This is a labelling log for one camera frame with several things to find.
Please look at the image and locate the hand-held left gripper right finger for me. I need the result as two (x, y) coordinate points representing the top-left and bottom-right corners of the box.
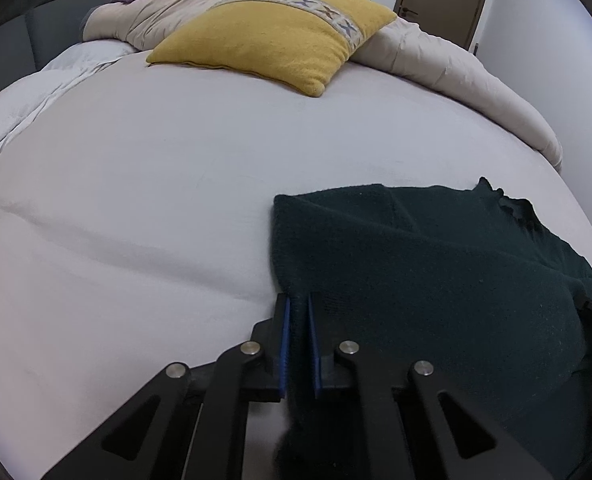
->
(307, 292), (556, 480)

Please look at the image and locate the dark green sweater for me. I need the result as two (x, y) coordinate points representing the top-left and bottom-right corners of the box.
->
(271, 176), (592, 480)

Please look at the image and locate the bed with white sheet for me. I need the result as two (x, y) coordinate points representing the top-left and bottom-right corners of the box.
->
(0, 40), (592, 480)

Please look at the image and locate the grey upholstered headboard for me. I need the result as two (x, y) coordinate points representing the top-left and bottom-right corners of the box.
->
(0, 0), (149, 111)

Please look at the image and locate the yellow pillow with patterned band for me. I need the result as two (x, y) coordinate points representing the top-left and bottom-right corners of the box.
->
(146, 0), (399, 98)

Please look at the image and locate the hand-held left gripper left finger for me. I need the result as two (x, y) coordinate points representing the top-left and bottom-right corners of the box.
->
(41, 292), (293, 480)

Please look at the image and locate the beige duvet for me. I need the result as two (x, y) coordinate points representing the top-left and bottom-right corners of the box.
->
(80, 0), (564, 173)

